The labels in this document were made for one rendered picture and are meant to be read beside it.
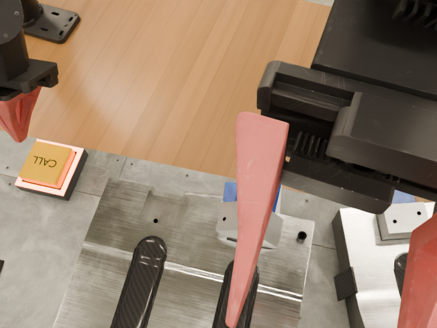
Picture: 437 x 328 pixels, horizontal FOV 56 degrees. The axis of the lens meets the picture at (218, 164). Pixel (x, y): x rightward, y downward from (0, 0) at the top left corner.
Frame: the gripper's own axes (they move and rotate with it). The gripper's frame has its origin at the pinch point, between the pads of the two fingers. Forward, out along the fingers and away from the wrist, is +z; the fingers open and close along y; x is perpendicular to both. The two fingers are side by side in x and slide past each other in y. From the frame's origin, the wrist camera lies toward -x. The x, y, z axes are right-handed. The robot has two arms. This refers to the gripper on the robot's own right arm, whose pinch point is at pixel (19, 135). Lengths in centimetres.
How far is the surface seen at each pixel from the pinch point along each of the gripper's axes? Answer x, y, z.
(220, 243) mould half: -4.4, 27.9, 6.4
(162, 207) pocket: -0.2, 19.2, 6.8
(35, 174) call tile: 2.3, -1.0, 7.9
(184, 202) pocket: 0.2, 22.0, 5.4
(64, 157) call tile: 5.3, 2.1, 6.2
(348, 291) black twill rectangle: -2.6, 43.4, 11.2
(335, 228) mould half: 5.6, 41.4, 9.0
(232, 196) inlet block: 4.8, 27.2, 6.6
